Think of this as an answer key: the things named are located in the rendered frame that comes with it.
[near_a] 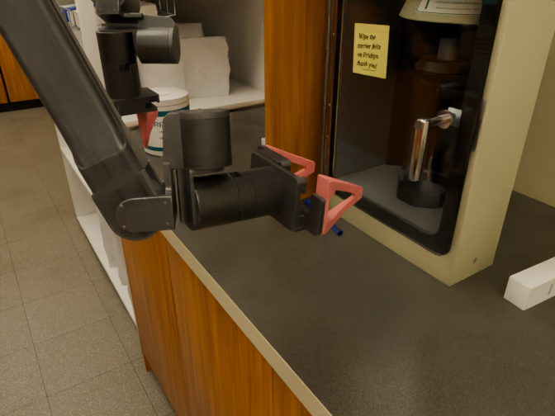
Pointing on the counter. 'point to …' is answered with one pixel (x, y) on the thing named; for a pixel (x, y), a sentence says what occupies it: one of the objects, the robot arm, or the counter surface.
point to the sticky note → (371, 49)
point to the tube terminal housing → (486, 148)
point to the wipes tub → (175, 95)
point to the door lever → (443, 119)
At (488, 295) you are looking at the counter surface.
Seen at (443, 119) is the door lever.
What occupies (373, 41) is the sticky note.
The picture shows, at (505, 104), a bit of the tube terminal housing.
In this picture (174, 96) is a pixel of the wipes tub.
